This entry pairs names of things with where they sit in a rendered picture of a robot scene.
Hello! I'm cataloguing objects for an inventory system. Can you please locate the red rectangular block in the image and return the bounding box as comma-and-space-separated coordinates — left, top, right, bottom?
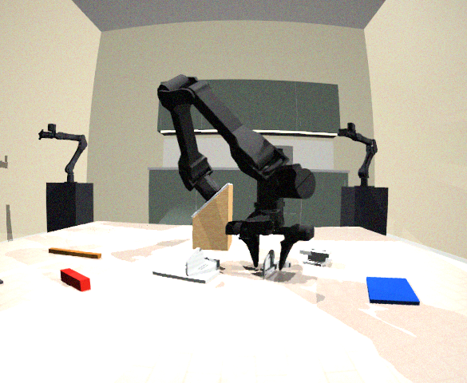
60, 268, 91, 292

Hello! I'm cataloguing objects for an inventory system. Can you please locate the orange flat bar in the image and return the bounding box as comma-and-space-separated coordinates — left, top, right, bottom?
49, 247, 101, 259

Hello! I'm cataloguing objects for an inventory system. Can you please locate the blue flat rectangular plate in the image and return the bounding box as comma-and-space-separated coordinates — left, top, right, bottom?
366, 276, 420, 306

